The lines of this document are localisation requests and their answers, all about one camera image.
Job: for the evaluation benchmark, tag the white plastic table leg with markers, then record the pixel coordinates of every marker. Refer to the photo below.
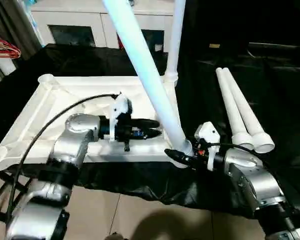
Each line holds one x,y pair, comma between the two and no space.
230,105
247,112
150,75
176,37

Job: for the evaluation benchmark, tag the large black box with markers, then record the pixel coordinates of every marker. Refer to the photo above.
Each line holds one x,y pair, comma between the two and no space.
215,22

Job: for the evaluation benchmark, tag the black plastic mat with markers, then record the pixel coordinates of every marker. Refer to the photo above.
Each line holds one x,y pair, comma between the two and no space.
277,100

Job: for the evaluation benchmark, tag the grey curtain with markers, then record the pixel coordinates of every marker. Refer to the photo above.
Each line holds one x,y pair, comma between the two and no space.
20,25

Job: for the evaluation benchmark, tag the black folding table frame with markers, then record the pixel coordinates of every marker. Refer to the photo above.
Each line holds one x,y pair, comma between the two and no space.
2,190

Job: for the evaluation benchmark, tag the red bottle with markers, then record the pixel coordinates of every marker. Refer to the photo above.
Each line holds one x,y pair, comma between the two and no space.
120,42

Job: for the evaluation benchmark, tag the small white box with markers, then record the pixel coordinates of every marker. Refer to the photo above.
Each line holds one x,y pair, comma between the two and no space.
8,67

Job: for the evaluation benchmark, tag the black flat monitor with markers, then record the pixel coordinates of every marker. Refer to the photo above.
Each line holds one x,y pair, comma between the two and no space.
280,48

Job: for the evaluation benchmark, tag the white plastic table top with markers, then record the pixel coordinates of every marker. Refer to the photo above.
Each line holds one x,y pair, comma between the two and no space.
77,95

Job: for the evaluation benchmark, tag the white cabinet with glass doors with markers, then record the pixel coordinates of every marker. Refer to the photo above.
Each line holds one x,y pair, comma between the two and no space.
85,20

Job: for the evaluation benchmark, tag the black tangled bundle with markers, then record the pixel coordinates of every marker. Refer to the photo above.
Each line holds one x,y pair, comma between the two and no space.
131,2

